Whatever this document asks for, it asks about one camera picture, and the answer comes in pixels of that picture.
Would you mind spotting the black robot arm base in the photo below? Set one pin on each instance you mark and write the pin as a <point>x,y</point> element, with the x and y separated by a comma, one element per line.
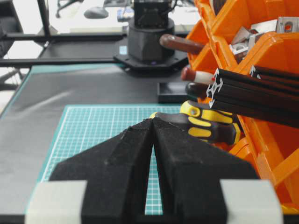
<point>141,49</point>

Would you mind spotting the red white handle screwdriver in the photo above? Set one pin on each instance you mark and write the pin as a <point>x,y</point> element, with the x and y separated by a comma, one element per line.
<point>201,77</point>

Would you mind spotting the black aluminium extrusion profile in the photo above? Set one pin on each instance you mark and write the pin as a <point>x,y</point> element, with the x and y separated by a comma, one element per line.
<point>255,98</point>

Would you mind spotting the orange container rack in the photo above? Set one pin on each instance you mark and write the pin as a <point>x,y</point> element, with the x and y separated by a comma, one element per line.
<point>273,149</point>

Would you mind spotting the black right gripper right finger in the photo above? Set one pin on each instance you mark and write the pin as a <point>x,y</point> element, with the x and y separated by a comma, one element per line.
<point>210,186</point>

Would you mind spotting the black metal frame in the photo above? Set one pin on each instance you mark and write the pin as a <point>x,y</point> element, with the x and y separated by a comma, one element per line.
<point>64,37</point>

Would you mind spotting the yellow black screwdriver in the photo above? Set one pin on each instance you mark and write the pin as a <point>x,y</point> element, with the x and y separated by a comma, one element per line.
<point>209,131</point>
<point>203,111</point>

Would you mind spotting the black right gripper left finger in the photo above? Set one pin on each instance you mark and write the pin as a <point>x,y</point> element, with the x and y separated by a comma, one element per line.
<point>105,184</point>

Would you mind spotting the green cutting mat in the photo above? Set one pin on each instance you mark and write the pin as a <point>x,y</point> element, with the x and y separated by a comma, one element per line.
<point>84,126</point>

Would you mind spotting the black table mat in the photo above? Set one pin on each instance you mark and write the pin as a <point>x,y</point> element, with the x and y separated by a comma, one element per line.
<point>29,121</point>

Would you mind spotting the silver aluminium brackets pile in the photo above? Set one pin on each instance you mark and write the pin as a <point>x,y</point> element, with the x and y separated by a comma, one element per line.
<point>245,39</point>

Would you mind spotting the brown handle tool upper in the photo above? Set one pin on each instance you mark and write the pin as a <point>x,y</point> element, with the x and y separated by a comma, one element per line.
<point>181,44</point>

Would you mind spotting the black shallow tray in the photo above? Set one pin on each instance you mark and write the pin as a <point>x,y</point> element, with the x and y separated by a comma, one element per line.
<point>172,93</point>

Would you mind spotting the dark brown handle screwdriver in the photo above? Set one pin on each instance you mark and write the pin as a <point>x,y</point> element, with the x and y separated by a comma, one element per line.
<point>196,90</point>

